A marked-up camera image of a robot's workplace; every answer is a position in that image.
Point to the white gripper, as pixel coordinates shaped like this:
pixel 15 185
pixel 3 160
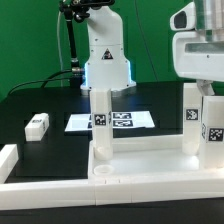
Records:
pixel 198 43

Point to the white front fence rail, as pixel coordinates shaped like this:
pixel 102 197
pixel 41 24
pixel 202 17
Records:
pixel 52 194

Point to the white left fence piece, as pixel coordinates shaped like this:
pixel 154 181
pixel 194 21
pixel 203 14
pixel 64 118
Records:
pixel 8 159

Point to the white desk top tray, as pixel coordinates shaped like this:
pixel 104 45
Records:
pixel 156 157

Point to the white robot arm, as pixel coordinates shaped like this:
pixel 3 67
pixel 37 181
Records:
pixel 107 66

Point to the fiducial marker sheet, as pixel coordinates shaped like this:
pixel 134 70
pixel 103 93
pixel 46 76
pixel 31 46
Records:
pixel 120 120

